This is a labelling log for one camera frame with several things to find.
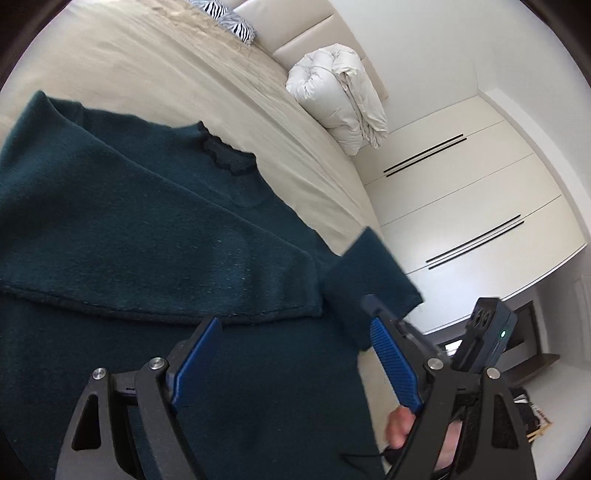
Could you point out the cream padded headboard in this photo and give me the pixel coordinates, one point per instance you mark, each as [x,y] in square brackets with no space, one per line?
[286,27]

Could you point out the beige bed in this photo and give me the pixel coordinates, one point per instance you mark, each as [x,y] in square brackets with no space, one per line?
[161,69]

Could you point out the dark teal knit sweater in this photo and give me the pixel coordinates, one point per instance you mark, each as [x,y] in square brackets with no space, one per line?
[138,230]

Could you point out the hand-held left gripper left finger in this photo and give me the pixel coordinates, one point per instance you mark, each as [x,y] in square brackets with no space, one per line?
[196,364]

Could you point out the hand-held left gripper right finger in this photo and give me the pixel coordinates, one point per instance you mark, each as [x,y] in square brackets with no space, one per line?
[397,369]

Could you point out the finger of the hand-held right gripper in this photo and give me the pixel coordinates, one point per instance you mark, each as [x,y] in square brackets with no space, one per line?
[415,334]

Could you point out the white folded duvet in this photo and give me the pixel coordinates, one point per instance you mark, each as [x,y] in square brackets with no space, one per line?
[332,97]

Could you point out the zebra print pillow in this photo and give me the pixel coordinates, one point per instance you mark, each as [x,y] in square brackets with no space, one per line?
[238,26]
[207,7]

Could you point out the person's right hand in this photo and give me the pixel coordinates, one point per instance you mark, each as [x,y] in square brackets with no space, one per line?
[399,427]

